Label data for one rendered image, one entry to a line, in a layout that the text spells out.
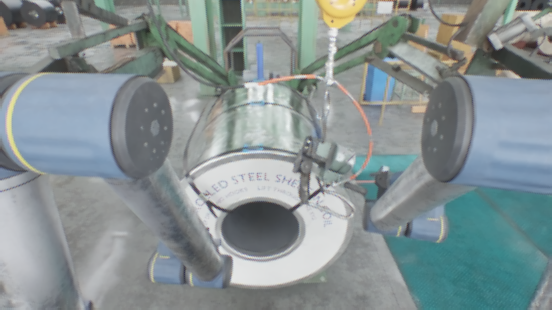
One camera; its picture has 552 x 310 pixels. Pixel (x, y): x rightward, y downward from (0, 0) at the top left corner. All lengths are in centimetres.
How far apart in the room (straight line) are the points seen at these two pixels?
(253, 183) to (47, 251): 116
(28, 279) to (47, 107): 33
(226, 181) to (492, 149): 140
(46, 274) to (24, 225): 11
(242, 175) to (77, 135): 126
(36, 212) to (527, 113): 71
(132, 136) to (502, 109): 44
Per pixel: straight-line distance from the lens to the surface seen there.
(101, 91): 41
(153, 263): 110
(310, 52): 608
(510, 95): 42
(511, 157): 41
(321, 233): 194
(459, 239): 336
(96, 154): 40
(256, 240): 217
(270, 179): 161
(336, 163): 140
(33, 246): 64
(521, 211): 410
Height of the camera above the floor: 215
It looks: 28 degrees down
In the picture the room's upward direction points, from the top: straight up
